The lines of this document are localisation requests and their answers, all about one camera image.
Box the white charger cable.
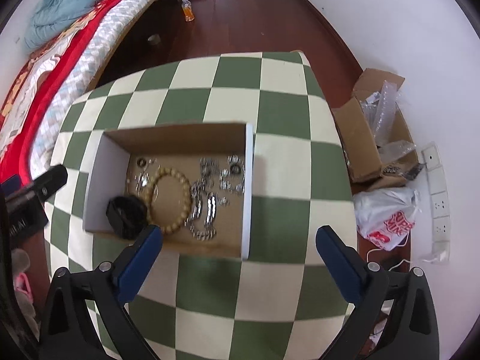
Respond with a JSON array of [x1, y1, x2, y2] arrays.
[[365, 245, 437, 271]]

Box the white plastic bag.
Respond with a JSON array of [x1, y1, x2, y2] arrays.
[[353, 187, 420, 252]]

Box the thin silver necklace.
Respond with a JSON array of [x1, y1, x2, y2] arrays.
[[127, 159, 158, 196]]

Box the brown cardboard box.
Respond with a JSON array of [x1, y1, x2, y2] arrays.
[[331, 68, 426, 190]]

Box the grey patterned mattress sheet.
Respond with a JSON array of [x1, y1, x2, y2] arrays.
[[28, 0, 177, 169]]

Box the white cardboard box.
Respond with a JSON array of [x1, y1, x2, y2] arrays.
[[82, 121, 255, 259]]

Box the small black object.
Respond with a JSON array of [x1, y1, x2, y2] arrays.
[[405, 164, 426, 181]]

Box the clear bubble wrap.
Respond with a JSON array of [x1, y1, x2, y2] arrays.
[[360, 80, 415, 162]]

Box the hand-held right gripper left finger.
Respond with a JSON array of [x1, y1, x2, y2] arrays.
[[39, 224, 164, 360]]

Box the silver charm bracelet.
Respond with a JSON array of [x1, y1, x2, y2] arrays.
[[199, 157, 222, 181]]

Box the green checkered tablecloth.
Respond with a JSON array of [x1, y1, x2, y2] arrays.
[[44, 50, 357, 360]]

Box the wooden bead bracelet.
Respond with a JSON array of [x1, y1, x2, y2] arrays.
[[146, 169, 193, 235]]

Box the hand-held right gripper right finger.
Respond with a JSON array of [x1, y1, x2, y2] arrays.
[[316, 225, 440, 360]]

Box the silver chain bracelet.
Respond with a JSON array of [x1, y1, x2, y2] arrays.
[[184, 180, 220, 241]]

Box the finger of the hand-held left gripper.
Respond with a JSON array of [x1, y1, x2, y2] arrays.
[[22, 164, 69, 204], [0, 174, 20, 196]]

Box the bed with red blanket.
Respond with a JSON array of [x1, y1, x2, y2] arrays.
[[0, 0, 177, 188]]

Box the white power strip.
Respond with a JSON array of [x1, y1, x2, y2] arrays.
[[421, 142, 451, 263]]

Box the blue quilt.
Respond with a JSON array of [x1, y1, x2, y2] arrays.
[[23, 0, 132, 51]]

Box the pink slippers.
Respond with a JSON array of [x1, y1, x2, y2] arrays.
[[14, 272, 34, 306]]

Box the black smart band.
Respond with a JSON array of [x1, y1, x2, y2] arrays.
[[106, 195, 148, 240]]

